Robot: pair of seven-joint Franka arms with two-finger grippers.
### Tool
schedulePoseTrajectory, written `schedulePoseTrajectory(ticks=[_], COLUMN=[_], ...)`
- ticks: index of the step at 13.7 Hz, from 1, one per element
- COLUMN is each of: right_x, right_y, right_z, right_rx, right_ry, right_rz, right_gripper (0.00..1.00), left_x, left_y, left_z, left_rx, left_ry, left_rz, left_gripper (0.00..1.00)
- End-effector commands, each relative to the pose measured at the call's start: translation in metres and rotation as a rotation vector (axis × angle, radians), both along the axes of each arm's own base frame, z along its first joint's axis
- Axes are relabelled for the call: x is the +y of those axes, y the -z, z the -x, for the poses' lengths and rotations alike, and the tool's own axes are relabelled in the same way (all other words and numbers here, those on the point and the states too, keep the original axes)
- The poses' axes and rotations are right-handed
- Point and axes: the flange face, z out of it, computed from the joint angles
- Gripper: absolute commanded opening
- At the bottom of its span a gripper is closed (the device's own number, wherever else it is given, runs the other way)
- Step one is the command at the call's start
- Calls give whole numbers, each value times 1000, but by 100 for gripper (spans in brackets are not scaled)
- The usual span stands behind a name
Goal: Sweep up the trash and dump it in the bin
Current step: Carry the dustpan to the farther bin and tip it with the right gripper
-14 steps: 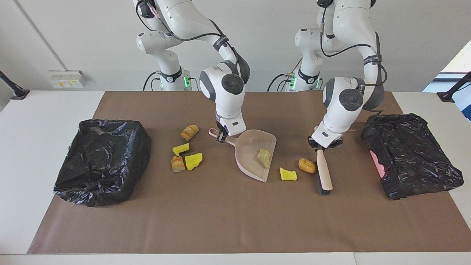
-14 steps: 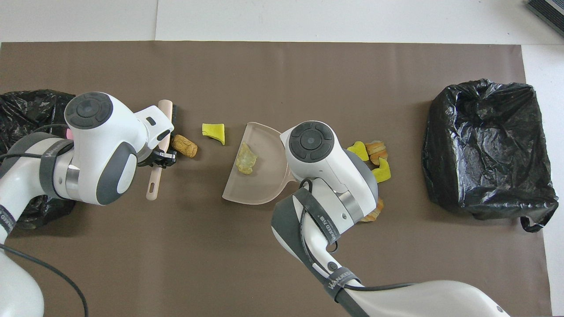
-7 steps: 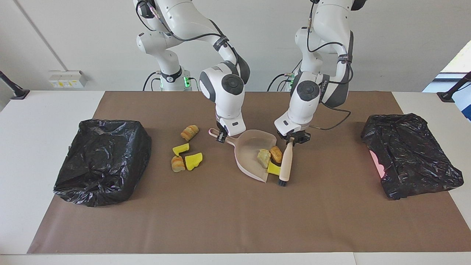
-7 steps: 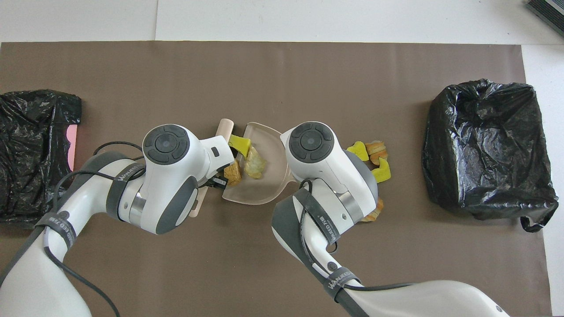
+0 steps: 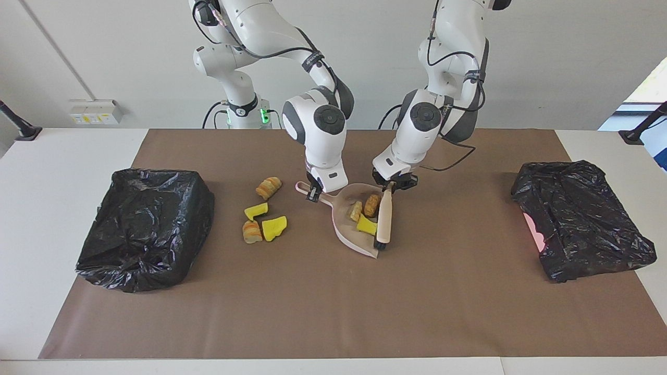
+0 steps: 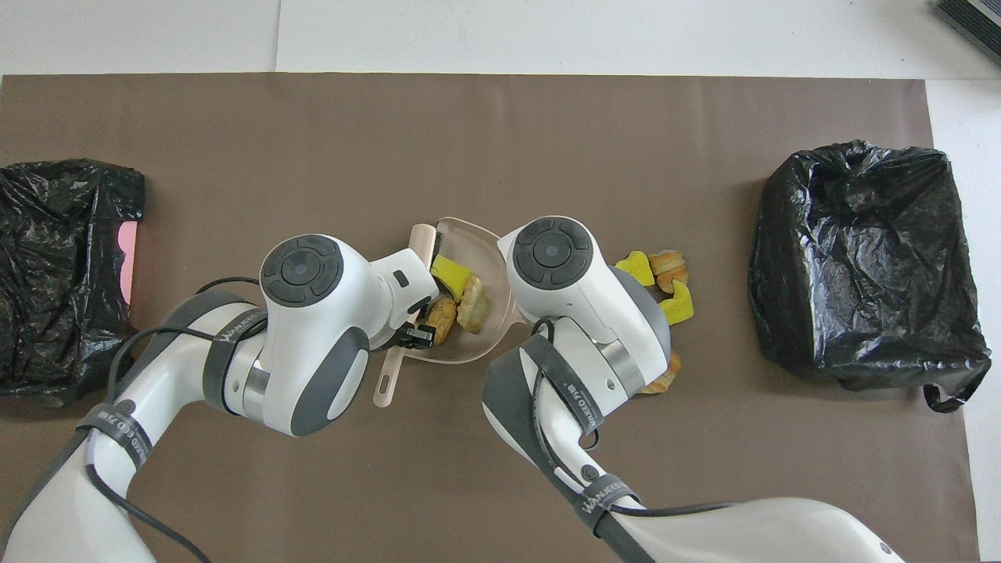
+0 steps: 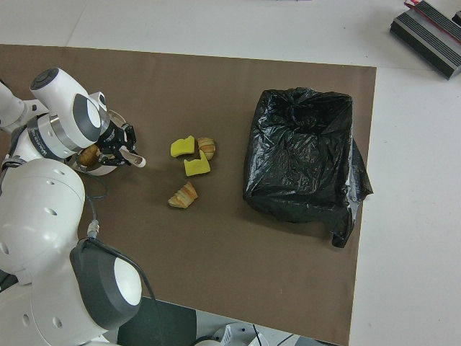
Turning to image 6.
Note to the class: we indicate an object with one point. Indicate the beige hand brush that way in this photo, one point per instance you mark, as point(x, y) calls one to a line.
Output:
point(387, 383)

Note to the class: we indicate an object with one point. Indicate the orange striped croissant piece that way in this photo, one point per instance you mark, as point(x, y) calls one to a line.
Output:
point(665, 379)

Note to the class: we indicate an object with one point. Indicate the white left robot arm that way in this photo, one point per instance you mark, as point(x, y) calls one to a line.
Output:
point(313, 360)

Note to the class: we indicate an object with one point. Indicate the black plastic trash bag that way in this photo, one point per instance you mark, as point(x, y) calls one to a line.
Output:
point(868, 266)
point(55, 258)

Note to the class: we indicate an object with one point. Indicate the brown oval bread roll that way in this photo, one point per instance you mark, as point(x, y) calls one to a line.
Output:
point(440, 319)

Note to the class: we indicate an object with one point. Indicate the dark grey ribbed device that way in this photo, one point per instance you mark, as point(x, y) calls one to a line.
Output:
point(974, 19)

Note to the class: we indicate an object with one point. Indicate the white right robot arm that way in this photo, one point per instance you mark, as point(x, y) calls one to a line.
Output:
point(579, 297)

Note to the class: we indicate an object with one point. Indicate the brown paper table mat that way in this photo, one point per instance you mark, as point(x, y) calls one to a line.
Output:
point(313, 141)

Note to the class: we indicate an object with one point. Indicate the pale bread chunk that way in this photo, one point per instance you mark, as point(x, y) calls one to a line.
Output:
point(472, 306)

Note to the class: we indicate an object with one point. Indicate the small yellow sponge piece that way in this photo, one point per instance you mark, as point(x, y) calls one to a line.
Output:
point(677, 305)

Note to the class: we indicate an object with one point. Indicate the large yellow sponge piece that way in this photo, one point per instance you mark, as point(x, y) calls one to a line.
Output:
point(636, 268)

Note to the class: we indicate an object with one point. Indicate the pale pink dustpan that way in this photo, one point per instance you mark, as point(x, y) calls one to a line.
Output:
point(468, 238)

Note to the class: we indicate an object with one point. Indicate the pale striped bread piece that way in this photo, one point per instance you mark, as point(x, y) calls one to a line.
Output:
point(669, 267)

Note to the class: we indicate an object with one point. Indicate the pink plastic bin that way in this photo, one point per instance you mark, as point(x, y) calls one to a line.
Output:
point(127, 262)

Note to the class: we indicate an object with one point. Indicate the yellow rectangular sponge piece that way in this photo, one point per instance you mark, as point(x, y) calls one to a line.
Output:
point(451, 274)

